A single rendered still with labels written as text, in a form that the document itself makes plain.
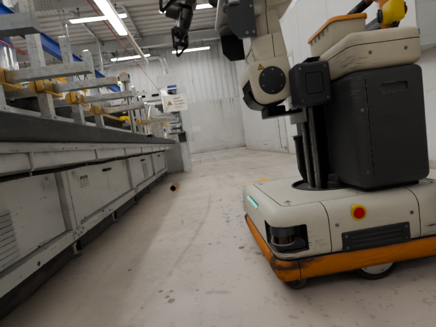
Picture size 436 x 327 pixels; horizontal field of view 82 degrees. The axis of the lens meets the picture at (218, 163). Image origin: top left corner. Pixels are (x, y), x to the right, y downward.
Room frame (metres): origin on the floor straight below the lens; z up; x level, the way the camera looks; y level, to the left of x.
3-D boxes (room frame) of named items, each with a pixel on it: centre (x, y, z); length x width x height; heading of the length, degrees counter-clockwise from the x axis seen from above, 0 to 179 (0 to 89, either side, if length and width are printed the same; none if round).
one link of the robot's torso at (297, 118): (1.02, -0.29, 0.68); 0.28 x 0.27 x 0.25; 3
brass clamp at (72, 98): (1.26, 0.64, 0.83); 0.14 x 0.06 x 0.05; 3
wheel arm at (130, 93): (1.28, 0.59, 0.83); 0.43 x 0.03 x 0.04; 93
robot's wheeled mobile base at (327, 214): (1.09, -0.45, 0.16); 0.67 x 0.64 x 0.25; 93
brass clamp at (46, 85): (1.01, 0.62, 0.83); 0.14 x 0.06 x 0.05; 3
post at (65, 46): (1.24, 0.63, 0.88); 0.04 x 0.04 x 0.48; 3
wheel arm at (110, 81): (1.03, 0.57, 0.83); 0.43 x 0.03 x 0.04; 93
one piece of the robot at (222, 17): (1.07, -0.16, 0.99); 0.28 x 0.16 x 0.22; 3
